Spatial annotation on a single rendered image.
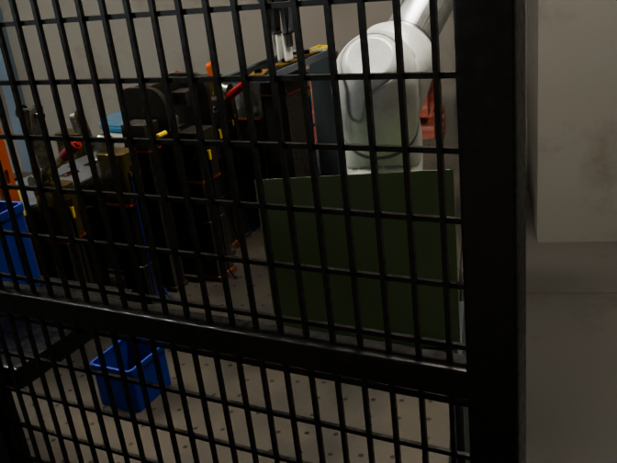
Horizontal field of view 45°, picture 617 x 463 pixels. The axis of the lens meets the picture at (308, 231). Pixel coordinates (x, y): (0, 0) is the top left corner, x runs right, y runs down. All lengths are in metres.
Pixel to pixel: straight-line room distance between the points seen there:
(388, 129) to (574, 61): 2.15
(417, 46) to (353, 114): 0.17
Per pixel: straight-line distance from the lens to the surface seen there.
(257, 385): 1.43
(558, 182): 3.58
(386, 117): 1.33
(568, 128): 3.51
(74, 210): 1.64
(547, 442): 2.40
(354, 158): 1.47
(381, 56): 1.31
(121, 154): 1.69
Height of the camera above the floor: 1.48
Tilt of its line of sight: 22 degrees down
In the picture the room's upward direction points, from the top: 7 degrees counter-clockwise
